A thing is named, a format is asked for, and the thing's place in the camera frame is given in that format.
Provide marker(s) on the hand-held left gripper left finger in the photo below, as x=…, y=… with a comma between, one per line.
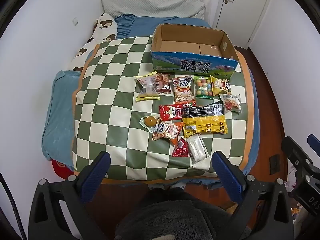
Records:
x=100, y=166

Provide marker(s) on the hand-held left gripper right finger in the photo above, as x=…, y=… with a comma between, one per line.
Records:
x=225, y=171

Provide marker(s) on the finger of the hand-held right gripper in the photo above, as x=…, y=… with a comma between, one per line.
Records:
x=296, y=155
x=314, y=142

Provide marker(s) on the white wafer packet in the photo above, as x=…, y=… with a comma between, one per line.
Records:
x=197, y=147

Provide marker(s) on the large yellow snack packet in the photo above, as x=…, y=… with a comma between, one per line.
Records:
x=205, y=126

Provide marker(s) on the small red triangular packet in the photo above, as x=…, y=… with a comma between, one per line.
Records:
x=180, y=148

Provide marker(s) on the black snack packet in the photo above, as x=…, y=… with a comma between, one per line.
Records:
x=203, y=108

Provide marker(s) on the round cake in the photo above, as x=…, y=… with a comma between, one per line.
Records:
x=149, y=122

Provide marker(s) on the clear cookie packet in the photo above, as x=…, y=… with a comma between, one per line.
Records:
x=231, y=102

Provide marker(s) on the wide orange panda snack packet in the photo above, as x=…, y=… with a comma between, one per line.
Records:
x=166, y=131

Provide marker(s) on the red white snack packet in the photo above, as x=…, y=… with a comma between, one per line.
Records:
x=172, y=112

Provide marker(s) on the clear yellow-green pastry packet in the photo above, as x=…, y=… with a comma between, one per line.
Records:
x=147, y=88

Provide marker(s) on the tall orange panda snack packet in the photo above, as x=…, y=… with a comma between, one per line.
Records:
x=183, y=88

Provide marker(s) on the printed blue cardboard box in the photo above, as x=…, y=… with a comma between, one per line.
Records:
x=190, y=63

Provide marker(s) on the red cloth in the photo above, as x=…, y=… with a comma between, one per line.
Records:
x=61, y=168

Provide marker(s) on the blue velvet cushion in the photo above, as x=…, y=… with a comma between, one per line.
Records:
x=60, y=115

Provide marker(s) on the green white checkered mat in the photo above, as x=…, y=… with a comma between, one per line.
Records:
x=112, y=92

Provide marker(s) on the yellow panda snack packet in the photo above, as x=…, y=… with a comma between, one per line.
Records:
x=220, y=85

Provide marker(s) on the colourful candy balls bag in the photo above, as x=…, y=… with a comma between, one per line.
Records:
x=203, y=86

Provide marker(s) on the dark red snack packet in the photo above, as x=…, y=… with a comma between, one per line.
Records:
x=163, y=83

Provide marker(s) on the bear print pillow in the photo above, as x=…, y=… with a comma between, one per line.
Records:
x=103, y=30

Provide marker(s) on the blue bed sheet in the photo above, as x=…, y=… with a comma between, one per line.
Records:
x=150, y=27

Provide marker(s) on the white door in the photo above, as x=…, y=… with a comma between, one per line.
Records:
x=245, y=10

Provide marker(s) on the white pillow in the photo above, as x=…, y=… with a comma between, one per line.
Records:
x=155, y=5

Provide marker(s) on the white wall socket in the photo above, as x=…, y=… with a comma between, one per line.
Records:
x=75, y=21

